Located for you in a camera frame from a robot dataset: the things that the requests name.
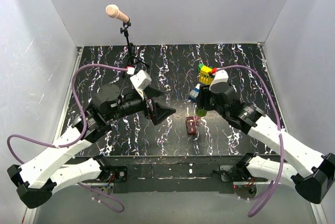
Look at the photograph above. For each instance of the green lidded pill bottle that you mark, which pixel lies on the green lidded pill bottle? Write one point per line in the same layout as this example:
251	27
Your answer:
200	112

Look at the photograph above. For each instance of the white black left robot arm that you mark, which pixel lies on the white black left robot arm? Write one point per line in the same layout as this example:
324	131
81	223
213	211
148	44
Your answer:
37	180

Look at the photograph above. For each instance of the pink foam microphone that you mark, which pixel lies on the pink foam microphone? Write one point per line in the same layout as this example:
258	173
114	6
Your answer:
113	11

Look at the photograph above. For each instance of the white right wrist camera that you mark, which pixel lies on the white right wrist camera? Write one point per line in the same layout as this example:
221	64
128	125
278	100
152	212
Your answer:
219	76

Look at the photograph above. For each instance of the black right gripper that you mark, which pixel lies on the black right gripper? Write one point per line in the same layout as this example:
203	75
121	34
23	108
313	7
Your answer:
204	92

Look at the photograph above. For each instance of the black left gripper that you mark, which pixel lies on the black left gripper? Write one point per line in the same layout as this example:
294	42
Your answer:
159	112

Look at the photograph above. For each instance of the yellow toy brick block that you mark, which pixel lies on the yellow toy brick block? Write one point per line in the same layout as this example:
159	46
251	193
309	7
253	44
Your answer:
204	76

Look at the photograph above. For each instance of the brown weekly pill organizer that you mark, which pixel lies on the brown weekly pill organizer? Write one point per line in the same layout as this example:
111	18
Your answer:
191	124

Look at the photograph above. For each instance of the green toy brick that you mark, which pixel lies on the green toy brick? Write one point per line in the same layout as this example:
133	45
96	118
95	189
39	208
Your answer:
199	67

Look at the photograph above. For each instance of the blue grey toy bricks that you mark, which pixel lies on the blue grey toy bricks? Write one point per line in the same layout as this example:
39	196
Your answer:
194	93

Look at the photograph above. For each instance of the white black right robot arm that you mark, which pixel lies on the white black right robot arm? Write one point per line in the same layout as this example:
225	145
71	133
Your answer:
308	171

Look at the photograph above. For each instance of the aluminium frame rail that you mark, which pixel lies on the aluminium frame rail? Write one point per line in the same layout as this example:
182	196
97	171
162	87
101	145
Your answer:
29	214

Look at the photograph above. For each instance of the black microphone tripod stand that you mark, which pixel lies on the black microphone tripod stand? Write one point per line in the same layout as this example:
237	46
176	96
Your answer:
132	60

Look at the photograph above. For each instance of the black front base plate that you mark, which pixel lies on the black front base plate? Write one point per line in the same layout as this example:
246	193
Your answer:
143	174

